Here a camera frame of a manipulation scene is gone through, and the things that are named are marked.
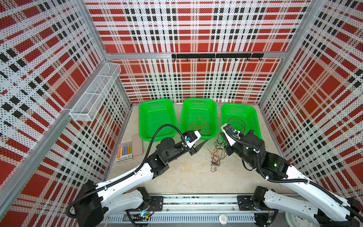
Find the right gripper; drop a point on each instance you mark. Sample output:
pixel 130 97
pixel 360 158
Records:
pixel 228 147

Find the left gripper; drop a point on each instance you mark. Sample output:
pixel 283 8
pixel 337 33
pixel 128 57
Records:
pixel 193 151

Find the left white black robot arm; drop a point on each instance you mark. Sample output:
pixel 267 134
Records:
pixel 97 201

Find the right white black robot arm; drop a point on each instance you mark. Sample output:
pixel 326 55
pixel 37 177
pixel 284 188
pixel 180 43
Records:
pixel 319 205

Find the middle green plastic basket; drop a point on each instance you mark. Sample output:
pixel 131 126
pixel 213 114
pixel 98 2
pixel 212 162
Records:
pixel 199 114

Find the green plastic basket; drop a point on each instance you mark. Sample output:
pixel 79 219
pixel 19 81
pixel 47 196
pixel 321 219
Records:
pixel 153 114
pixel 244 119
pixel 199 114

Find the right green plastic basket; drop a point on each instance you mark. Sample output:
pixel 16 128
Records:
pixel 244 119

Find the left green plastic basket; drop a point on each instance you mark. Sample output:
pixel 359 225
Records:
pixel 153 114

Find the white round knob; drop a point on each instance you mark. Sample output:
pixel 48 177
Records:
pixel 223 219

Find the colourful marker box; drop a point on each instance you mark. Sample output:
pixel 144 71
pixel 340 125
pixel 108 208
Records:
pixel 128 150

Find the white analog clock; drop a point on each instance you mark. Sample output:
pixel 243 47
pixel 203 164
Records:
pixel 296 221

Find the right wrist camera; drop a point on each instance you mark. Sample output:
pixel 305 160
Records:
pixel 232 134

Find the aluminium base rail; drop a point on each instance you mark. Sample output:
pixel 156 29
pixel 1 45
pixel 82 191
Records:
pixel 199 208

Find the black hook rail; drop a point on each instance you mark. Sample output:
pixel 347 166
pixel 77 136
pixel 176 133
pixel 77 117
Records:
pixel 218 56

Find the white wire mesh shelf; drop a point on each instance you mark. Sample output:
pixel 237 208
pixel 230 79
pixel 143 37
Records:
pixel 96 92

